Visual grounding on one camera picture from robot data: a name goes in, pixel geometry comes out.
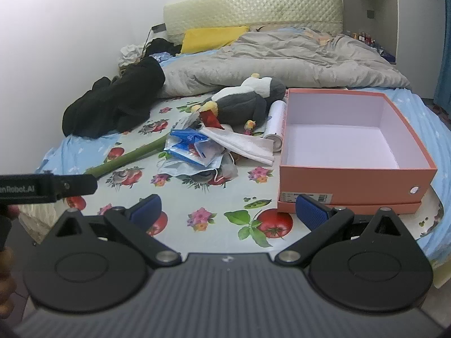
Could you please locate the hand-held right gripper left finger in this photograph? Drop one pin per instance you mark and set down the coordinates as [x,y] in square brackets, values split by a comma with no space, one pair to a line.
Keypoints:
[148,208]

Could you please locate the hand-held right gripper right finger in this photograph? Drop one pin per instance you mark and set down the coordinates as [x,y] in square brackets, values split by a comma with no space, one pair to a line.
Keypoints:
[310,212]

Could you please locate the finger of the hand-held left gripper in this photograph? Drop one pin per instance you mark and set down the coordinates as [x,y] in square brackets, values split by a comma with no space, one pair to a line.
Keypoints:
[75,184]

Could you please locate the pink cardboard box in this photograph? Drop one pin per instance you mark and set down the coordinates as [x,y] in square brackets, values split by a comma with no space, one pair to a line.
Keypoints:
[352,179]

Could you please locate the blue red printed plastic bag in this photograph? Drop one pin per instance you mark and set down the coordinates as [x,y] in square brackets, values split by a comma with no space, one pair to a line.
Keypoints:
[186,146]

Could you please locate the white paper towel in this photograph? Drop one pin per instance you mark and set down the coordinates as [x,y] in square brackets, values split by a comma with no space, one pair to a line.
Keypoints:
[243,144]

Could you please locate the person's left hand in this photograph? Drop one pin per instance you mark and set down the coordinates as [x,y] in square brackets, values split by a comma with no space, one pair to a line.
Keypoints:
[5,274]

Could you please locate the green massage brush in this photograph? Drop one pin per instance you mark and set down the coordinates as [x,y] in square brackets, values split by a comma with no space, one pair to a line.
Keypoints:
[134,155]

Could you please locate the black clothing pile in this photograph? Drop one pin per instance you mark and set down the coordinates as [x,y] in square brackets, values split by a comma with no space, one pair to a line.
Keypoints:
[116,102]

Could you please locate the white lint roller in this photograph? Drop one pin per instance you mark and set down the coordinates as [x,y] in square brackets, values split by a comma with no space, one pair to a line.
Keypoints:
[276,126]

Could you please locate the grey penguin plush toy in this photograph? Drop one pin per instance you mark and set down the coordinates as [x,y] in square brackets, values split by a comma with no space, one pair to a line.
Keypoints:
[239,104]

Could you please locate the white crumpled cloth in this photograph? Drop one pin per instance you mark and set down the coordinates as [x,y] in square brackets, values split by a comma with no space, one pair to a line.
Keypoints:
[130,52]

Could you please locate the blue printed packet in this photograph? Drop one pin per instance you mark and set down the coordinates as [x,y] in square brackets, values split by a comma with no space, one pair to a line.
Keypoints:
[161,56]

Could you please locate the grey duvet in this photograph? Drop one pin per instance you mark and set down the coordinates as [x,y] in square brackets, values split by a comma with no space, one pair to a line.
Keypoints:
[282,60]

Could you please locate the small black garment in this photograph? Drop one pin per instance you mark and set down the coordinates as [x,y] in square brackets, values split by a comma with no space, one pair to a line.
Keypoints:
[162,46]

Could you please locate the blue box on shelf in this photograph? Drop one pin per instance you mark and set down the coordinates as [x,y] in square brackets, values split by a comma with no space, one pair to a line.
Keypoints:
[387,56]

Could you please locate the yellow pillow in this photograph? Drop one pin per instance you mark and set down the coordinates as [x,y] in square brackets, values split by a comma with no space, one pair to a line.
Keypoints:
[208,38]

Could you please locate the row of small bottles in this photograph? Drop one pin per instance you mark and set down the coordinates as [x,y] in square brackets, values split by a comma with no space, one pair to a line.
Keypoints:
[363,38]

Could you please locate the blue curtain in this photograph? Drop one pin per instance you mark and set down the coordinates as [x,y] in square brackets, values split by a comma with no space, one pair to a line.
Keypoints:
[443,77]

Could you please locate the cream padded headboard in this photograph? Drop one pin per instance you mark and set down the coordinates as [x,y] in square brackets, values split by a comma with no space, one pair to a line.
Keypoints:
[253,8]

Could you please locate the white wardrobe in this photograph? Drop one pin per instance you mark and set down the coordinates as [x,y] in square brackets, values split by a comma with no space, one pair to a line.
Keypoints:
[412,14]

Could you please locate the dark wall socket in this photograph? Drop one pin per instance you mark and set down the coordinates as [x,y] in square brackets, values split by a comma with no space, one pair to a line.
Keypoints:
[370,13]

